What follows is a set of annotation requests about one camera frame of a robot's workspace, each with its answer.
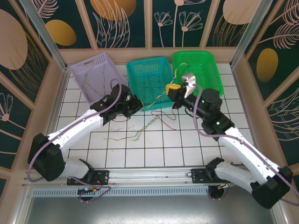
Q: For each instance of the aluminium frame post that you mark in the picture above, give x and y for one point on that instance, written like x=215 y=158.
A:
x=46 y=35
x=248 y=35

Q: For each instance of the green plastic basket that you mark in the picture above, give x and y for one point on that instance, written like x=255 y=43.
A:
x=191 y=52

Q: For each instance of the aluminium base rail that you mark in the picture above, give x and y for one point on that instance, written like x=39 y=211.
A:
x=149 y=175

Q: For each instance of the dark panel with pink circle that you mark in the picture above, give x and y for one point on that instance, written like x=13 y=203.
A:
x=233 y=11
x=11 y=39

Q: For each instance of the dark panel with orange circle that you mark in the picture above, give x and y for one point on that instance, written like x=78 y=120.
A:
x=112 y=9

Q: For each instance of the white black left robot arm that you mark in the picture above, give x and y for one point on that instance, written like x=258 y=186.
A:
x=77 y=126

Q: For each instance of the dark panel with leaf outlines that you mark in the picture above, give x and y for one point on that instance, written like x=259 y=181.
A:
x=287 y=121

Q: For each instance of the dark panel with flower outlines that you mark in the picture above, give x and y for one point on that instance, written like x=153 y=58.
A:
x=14 y=130
x=168 y=35

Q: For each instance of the teal plastic basket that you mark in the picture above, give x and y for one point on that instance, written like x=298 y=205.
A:
x=148 y=80

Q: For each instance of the dark panel with yellow oval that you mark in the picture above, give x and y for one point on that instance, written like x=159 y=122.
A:
x=60 y=32
x=266 y=65

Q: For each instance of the grey metal sheet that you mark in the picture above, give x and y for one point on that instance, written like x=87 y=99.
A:
x=149 y=210

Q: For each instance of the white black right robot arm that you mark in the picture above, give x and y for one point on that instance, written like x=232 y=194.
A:
x=245 y=149

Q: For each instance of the aluminium side rail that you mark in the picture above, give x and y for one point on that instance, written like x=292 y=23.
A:
x=53 y=116
x=247 y=112

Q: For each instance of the lavender plastic basket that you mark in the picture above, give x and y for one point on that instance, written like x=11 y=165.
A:
x=109 y=74

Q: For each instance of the dark panel with pink fern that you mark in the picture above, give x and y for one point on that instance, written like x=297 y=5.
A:
x=287 y=14

